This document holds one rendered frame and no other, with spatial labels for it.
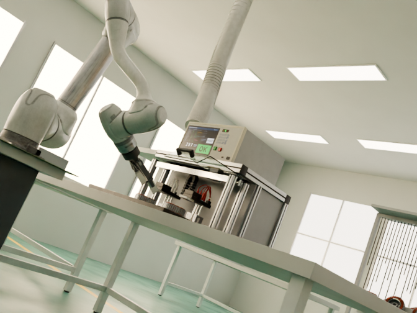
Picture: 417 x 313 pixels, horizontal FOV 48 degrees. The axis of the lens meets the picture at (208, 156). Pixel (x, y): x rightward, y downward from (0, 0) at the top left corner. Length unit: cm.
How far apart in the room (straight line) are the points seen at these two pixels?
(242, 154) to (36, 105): 101
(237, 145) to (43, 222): 521
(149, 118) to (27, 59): 518
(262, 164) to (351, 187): 699
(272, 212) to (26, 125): 126
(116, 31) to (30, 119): 52
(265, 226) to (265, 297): 727
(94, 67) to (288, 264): 130
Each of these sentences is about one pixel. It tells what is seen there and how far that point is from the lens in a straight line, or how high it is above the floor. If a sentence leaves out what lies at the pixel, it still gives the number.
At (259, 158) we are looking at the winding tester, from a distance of 247.
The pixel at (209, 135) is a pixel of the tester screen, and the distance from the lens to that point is 251.
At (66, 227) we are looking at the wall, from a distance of 741.
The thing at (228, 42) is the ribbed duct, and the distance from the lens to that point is 421.
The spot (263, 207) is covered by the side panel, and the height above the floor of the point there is 99.
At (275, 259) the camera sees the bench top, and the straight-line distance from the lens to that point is 149.
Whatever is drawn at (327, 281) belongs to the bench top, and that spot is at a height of 72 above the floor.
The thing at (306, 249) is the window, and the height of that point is 159.
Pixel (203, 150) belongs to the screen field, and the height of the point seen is 116.
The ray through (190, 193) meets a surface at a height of 90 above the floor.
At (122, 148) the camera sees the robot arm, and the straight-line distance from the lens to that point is 200.
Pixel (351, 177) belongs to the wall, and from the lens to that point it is 951.
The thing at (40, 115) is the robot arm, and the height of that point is 91.
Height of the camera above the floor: 63
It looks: 12 degrees up
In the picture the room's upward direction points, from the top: 23 degrees clockwise
